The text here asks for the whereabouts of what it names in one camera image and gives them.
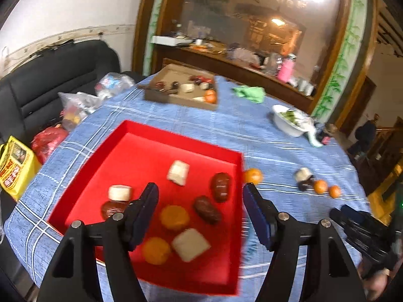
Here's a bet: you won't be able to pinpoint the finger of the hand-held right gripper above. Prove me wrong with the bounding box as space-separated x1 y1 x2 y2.
329 208 364 252
342 204 375 227

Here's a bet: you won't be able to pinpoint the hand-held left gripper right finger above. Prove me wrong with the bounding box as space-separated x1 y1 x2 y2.
242 182 367 302

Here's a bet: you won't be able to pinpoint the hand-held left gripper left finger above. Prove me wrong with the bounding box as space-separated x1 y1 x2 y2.
37 182 159 302

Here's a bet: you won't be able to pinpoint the glossy red date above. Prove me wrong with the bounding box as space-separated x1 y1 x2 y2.
210 172 232 203
101 200 130 221

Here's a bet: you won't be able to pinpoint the wrinkled dark red date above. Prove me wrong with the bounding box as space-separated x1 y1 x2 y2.
193 196 222 225

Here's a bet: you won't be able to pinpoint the red tray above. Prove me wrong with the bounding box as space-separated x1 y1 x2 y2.
47 120 245 296

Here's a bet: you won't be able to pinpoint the person's right hand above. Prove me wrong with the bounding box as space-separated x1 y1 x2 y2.
362 267 399 302

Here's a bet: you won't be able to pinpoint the white bowl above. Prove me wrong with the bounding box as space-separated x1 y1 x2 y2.
272 104 311 138

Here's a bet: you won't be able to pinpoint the white towel with green edge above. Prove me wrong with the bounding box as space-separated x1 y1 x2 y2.
296 115 323 147

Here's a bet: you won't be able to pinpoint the blue plaid tablecloth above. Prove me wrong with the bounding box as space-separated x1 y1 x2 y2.
5 75 370 302

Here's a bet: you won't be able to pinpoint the green cabbage leaves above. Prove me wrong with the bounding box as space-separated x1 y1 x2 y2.
280 108 299 123

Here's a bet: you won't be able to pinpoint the wooden door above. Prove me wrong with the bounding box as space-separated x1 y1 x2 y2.
338 75 377 136

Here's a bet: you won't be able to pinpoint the cardboard box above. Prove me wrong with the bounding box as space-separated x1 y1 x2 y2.
138 64 219 111

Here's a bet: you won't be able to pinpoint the green cloth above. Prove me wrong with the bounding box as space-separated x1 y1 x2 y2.
232 86 265 104

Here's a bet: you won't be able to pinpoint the red plastic bag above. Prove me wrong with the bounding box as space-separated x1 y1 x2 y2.
31 126 70 165

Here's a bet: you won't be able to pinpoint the yellow printed bag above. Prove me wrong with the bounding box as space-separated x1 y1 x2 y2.
0 136 42 201

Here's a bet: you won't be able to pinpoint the bamboo print panel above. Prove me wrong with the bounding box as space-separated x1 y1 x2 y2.
143 0 172 76
315 0 369 123

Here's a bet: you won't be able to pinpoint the pink bottle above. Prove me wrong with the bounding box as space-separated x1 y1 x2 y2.
279 57 296 82

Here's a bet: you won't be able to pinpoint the glass mug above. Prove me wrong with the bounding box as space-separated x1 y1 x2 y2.
266 53 282 74

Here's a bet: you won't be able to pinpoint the clear plastic bag on counter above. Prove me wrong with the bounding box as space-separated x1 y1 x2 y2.
228 46 262 63

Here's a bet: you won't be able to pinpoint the black sofa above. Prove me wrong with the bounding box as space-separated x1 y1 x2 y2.
0 39 142 139

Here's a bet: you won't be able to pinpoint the long white flat box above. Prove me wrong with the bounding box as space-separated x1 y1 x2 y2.
151 35 192 46

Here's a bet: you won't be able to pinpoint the wood-framed mirror cabinet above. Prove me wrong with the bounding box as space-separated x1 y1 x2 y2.
132 0 383 123

